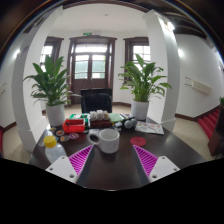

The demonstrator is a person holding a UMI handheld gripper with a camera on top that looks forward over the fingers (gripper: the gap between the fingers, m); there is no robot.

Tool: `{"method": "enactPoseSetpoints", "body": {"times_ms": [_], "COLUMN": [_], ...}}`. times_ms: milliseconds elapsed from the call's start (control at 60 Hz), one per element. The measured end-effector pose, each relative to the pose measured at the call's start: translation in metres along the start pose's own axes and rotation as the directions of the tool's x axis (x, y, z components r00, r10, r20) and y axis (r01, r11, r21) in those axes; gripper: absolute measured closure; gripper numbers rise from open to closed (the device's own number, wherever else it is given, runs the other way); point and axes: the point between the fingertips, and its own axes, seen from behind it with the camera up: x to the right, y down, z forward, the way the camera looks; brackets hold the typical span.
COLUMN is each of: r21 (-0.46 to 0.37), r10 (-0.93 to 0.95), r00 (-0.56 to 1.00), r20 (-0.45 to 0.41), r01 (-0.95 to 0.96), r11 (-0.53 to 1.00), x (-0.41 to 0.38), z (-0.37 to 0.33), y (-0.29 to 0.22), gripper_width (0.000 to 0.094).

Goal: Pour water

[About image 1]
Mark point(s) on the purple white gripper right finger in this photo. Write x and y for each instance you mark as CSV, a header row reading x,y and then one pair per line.
x,y
154,168

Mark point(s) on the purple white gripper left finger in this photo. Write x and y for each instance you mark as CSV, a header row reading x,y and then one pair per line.
x,y
70,168

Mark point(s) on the plastic bottle yellow cap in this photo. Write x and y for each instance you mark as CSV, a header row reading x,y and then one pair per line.
x,y
53,150

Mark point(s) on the red round coaster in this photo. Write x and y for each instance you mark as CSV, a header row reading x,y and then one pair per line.
x,y
139,141

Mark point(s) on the printed paper sheet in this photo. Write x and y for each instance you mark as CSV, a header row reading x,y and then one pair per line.
x,y
149,128

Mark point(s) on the red plastic box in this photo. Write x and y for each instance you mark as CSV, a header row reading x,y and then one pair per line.
x,y
74,125

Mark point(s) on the white speckled mug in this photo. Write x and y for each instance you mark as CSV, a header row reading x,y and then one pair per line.
x,y
106,140

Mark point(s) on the grey round ball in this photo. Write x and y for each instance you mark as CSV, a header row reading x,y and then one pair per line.
x,y
128,124

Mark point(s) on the tray with white cups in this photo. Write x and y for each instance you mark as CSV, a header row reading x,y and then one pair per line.
x,y
100,119

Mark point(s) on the green notebook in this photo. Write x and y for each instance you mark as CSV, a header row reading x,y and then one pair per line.
x,y
115,117

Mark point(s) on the red carpet stairs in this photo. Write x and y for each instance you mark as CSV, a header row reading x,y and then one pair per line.
x,y
208,122

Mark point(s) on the black office chair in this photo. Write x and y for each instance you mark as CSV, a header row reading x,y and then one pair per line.
x,y
96,99

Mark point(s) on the left potted green plant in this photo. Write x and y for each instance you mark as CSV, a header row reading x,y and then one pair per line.
x,y
51,86

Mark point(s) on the potted green plant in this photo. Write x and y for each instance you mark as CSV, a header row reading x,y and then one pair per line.
x,y
51,86
145,82

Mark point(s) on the right potted green plant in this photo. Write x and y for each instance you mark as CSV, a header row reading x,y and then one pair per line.
x,y
145,82

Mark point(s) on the dark wooden double door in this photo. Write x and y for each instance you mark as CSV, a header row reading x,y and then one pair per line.
x,y
91,62

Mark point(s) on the white wall radiator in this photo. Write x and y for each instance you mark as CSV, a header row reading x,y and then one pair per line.
x,y
201,87

